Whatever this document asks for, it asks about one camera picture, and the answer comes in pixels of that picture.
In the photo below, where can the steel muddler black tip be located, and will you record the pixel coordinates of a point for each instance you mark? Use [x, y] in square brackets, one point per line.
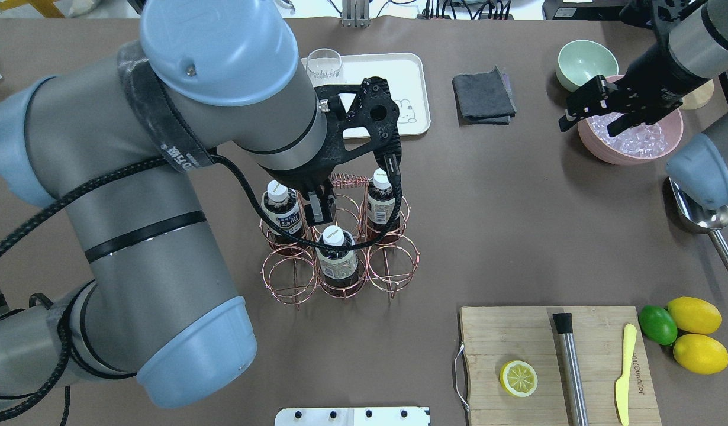
[577, 404]

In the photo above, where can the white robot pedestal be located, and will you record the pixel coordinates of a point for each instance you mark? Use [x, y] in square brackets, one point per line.
[384, 415]

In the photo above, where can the wooden cup tree stand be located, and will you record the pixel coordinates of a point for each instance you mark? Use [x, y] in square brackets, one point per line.
[699, 97]

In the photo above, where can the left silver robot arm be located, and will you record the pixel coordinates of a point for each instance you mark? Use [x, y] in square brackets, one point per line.
[112, 143]

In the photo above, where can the copper wire bottle basket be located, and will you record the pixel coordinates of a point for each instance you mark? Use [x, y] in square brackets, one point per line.
[364, 244]

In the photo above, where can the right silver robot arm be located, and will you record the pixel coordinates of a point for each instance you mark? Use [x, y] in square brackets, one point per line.
[691, 49]

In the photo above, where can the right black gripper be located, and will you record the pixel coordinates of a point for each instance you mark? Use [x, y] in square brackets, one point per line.
[649, 76]

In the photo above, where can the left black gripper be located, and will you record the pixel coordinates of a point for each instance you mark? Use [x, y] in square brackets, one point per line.
[298, 176]

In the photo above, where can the green lime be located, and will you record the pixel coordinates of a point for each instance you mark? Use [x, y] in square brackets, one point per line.
[657, 325]

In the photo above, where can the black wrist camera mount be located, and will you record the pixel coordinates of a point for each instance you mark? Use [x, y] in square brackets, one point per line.
[367, 105]

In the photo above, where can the grey folded cloth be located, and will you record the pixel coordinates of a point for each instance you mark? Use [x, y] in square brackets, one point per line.
[485, 98]

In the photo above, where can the tea bottle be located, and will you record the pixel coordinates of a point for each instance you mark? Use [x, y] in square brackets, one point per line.
[340, 267]
[281, 205]
[380, 203]

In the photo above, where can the pink bowl with ice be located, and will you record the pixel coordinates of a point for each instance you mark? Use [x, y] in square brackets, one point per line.
[640, 144]

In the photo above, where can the steel ice scoop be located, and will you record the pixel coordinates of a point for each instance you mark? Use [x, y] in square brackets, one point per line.
[699, 220]

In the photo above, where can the wine glass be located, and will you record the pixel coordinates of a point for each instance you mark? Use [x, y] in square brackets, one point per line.
[324, 67]

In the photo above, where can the yellow plastic knife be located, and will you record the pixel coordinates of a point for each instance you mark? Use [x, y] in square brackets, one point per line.
[622, 384]

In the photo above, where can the half lemon slice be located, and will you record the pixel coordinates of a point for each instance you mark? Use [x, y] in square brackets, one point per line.
[518, 378]

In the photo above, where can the cream serving tray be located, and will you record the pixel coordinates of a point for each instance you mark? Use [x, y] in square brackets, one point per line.
[405, 75]

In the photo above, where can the wooden cutting board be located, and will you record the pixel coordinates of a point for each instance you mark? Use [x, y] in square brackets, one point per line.
[493, 336]

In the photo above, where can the green bowl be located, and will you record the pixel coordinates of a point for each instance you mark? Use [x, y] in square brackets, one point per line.
[580, 60]

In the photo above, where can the yellow lemon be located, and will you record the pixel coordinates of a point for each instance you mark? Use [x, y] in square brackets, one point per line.
[700, 354]
[694, 315]

